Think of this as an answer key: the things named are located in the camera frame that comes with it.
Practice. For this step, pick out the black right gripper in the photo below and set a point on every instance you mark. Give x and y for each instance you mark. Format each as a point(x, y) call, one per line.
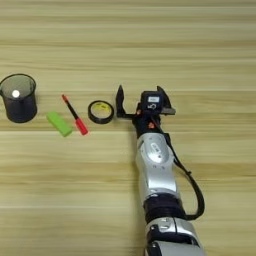
point(146, 124)

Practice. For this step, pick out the black tape roll yellow core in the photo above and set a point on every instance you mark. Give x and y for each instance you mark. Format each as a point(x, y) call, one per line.
point(101, 112)

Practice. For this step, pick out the red and black marker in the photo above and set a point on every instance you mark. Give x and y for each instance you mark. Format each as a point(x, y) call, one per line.
point(74, 115)

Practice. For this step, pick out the green rectangular eraser block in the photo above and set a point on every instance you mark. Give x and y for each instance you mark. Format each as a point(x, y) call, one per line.
point(59, 124)

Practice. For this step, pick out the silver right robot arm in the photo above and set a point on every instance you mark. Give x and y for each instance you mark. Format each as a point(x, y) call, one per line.
point(156, 166)

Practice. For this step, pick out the black mesh pen cup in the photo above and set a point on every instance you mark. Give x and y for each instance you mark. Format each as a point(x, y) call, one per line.
point(19, 103)

